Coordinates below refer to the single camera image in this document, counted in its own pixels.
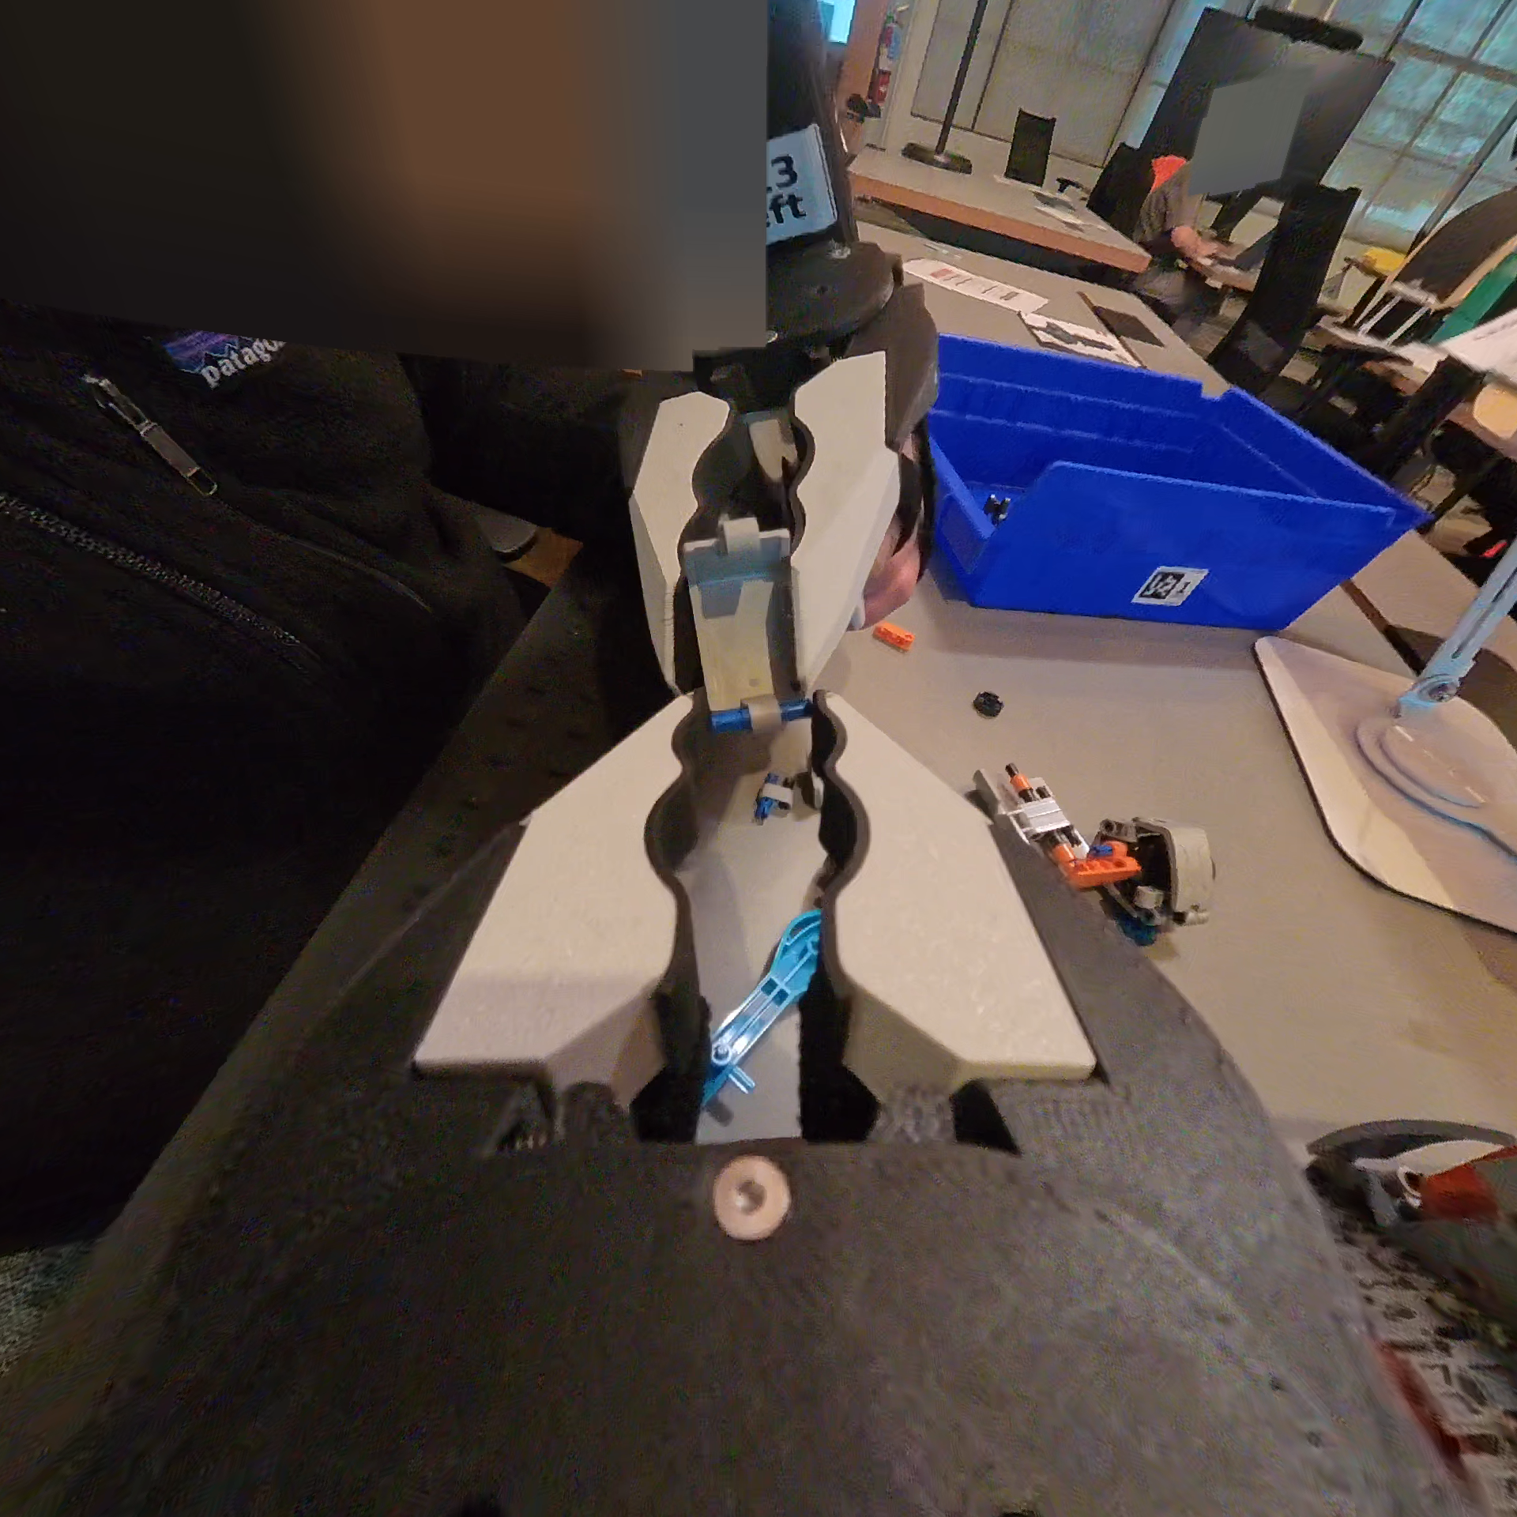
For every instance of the person's left hand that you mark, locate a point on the person's left hand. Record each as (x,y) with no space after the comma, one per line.
(896,587)

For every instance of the blue plastic bin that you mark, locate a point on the blue plastic bin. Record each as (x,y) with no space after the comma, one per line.
(1126,531)

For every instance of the printed paper sheets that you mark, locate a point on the printed paper sheets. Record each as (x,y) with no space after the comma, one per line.
(1078,338)

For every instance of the blue brick separator tool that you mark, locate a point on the blue brick separator tool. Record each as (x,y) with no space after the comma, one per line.
(769,983)

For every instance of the blue pin connector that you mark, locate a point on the blue pin connector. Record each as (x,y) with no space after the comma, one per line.
(782,795)

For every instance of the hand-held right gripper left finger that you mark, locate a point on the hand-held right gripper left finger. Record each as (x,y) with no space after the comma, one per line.
(558,937)

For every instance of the grey orange tracked toy robot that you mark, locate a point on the grey orange tracked toy robot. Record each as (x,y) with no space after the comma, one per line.
(1446,1302)

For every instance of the grey curved panel brick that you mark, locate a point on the grey curved panel brick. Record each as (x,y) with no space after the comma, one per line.
(736,617)

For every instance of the long background table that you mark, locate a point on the long background table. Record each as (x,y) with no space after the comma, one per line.
(1006,202)

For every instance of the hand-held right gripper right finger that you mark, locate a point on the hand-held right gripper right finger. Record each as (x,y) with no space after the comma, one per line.
(961,946)

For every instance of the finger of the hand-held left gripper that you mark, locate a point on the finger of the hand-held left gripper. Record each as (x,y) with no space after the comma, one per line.
(851,498)
(663,498)

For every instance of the small orange beam brick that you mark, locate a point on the small orange beam brick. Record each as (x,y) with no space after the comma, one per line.
(896,636)

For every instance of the pile of small building parts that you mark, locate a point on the pile of small building parts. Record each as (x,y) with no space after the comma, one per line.
(1000,508)

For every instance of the grey orange brick assembly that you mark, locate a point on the grey orange brick assembly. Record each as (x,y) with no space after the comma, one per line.
(1171,865)

